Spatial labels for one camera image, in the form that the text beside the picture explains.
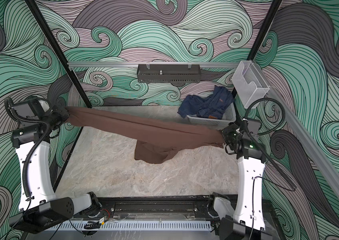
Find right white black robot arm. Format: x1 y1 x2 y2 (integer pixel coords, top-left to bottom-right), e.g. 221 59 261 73
212 120 273 240

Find right black corrugated cable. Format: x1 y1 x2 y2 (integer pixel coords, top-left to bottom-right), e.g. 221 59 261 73
243 97 297 192

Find aluminium right rail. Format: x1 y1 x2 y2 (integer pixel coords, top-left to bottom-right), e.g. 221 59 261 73
252 61 339 224

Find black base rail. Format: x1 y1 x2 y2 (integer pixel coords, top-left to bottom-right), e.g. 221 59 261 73
91 195 275 218

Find black right corner post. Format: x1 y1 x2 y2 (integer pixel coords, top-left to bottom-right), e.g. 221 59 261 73
233 1 282 95

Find black corrugated cable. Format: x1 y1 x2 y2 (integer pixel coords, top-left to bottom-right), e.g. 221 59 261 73
4 96 53 199
243 97 297 192

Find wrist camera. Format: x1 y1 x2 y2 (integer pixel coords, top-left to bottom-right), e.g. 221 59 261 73
14 96 52 120
242 119 262 135

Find aluminium rail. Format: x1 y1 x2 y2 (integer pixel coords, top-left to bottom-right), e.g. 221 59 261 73
252 61 339 224
67 61 239 69

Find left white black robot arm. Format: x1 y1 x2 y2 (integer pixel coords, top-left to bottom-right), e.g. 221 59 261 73
5 101 100 234

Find black left corner post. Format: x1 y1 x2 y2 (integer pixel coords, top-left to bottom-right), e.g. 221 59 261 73
25 0 92 108

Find left black corrugated cable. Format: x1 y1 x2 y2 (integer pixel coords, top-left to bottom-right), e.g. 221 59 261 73
4 96 53 199

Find brown trousers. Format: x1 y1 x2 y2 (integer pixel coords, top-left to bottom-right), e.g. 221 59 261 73
67 107 225 164

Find navy blue trousers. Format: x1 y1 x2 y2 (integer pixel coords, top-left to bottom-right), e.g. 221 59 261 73
178 86 234 120

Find clear plastic wall bin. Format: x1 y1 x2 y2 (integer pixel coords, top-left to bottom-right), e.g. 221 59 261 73
231 61 270 109

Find aluminium rear rail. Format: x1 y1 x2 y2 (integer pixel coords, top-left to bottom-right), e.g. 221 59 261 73
67 61 239 69

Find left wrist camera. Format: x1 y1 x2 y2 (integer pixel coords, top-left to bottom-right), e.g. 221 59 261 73
14 96 52 120

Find white slotted cable duct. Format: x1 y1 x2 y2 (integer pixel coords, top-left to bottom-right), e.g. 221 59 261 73
46 220 213 232

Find black corner post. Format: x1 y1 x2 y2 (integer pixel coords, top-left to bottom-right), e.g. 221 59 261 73
25 0 92 108
233 1 282 95

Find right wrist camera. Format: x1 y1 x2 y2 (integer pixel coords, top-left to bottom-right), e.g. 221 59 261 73
242 119 262 135

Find white plastic laundry basket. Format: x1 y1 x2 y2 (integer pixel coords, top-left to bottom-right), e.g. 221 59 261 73
187 102 237 126

